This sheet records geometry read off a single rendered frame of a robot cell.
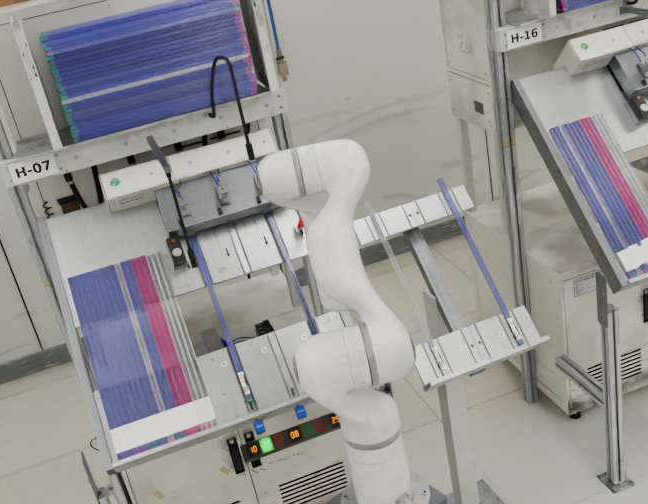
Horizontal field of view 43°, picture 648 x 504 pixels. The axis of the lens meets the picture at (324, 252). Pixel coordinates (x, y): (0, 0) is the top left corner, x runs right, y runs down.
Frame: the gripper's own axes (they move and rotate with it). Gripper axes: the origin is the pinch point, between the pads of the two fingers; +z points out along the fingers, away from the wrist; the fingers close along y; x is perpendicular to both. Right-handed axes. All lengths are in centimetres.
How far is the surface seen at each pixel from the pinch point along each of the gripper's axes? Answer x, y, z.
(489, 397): 1, 71, 100
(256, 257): 44.0, -7.4, 5.5
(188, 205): 62, -21, -1
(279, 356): 15.5, -11.1, 5.4
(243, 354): 19.1, -19.6, 5.4
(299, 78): 169, 58, 113
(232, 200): 60, -9, -1
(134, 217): 66, -35, 5
